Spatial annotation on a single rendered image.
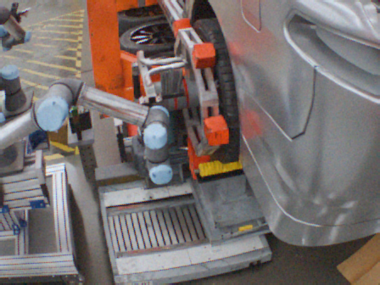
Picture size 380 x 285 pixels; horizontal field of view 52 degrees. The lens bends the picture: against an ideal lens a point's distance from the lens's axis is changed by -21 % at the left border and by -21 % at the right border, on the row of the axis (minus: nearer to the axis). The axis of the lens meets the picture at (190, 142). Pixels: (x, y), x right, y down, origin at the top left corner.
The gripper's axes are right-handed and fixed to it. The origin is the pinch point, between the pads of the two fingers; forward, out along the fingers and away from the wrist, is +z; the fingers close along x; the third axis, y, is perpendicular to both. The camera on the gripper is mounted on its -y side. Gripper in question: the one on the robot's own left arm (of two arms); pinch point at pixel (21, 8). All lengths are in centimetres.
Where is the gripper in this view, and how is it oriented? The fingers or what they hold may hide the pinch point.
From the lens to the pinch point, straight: 277.6
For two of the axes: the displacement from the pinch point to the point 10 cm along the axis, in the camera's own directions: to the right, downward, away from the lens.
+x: 10.0, 0.8, 0.3
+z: 0.2, -5.9, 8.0
